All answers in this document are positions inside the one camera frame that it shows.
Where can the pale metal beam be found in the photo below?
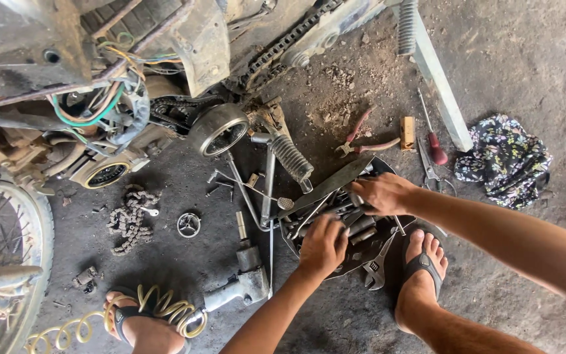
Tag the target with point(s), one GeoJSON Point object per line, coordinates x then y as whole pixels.
{"type": "Point", "coordinates": [438, 83]}

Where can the round metal flywheel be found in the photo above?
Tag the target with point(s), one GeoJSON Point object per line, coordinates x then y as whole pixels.
{"type": "Point", "coordinates": [217, 129]}

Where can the dismantled rusty motorcycle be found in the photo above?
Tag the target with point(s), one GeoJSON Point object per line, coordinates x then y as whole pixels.
{"type": "Point", "coordinates": [67, 73]}

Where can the person's right fingers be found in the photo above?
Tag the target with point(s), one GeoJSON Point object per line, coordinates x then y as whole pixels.
{"type": "Point", "coordinates": [360, 189]}

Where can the black flip-flop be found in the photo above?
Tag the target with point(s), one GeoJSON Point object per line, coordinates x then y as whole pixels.
{"type": "Point", "coordinates": [126, 314]}
{"type": "Point", "coordinates": [423, 263]}

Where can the person's right hand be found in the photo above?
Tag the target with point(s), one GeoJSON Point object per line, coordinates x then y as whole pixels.
{"type": "Point", "coordinates": [386, 194]}

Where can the bent metal rod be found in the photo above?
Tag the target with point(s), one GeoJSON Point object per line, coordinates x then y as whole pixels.
{"type": "Point", "coordinates": [243, 191]}

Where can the adjustable wrench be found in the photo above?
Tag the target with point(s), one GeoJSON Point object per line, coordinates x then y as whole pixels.
{"type": "Point", "coordinates": [376, 268]}

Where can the black right flip-flop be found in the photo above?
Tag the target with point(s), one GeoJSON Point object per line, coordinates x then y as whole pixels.
{"type": "Point", "coordinates": [423, 263]}

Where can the metal scissors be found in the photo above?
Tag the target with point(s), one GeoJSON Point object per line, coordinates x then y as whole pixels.
{"type": "Point", "coordinates": [430, 169]}

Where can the person's right leg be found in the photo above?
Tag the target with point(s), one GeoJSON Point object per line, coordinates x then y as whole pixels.
{"type": "Point", "coordinates": [465, 337]}

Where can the black left flip-flop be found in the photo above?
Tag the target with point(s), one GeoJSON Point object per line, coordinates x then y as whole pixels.
{"type": "Point", "coordinates": [126, 314]}

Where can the heap of sockets and tools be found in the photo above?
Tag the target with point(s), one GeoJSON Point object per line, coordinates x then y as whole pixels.
{"type": "Point", "coordinates": [356, 223]}

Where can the large flat metal file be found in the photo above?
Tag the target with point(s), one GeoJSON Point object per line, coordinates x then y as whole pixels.
{"type": "Point", "coordinates": [329, 184]}

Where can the coil spring shock absorber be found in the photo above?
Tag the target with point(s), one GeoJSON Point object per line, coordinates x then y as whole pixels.
{"type": "Point", "coordinates": [407, 27]}

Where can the person's right foot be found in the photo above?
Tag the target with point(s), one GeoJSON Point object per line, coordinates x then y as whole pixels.
{"type": "Point", "coordinates": [418, 290]}

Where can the black tool tray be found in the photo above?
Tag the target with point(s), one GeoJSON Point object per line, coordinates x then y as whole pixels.
{"type": "Point", "coordinates": [361, 250]}

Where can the person's foot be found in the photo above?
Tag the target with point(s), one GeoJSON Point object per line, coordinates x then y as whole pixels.
{"type": "Point", "coordinates": [150, 334]}
{"type": "Point", "coordinates": [418, 290]}

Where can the small yellow wooden block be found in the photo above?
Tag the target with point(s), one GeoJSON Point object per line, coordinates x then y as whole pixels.
{"type": "Point", "coordinates": [407, 132]}

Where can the small dirty metal part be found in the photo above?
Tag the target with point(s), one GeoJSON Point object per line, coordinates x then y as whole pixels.
{"type": "Point", "coordinates": [86, 279]}

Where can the spoked motorcycle wheel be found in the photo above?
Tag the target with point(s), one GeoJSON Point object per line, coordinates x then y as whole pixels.
{"type": "Point", "coordinates": [22, 236]}

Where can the black floral cloth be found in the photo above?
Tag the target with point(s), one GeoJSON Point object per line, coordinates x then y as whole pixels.
{"type": "Point", "coordinates": [504, 160]}

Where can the small round metal part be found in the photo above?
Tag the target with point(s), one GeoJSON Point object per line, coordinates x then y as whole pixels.
{"type": "Point", "coordinates": [188, 224]}

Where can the person's left hand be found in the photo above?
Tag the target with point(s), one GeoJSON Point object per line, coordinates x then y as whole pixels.
{"type": "Point", "coordinates": [320, 248]}

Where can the kick lever with ribbed rubber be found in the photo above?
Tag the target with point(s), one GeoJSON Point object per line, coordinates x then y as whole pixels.
{"type": "Point", "coordinates": [288, 156]}

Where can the person's left foot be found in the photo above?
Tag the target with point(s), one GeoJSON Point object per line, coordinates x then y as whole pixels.
{"type": "Point", "coordinates": [150, 334]}

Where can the grey pneumatic impact wrench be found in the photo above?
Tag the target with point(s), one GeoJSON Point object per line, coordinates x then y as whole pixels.
{"type": "Point", "coordinates": [243, 278]}

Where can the thin long metal rod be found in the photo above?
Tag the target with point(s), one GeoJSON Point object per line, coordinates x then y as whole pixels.
{"type": "Point", "coordinates": [270, 258]}

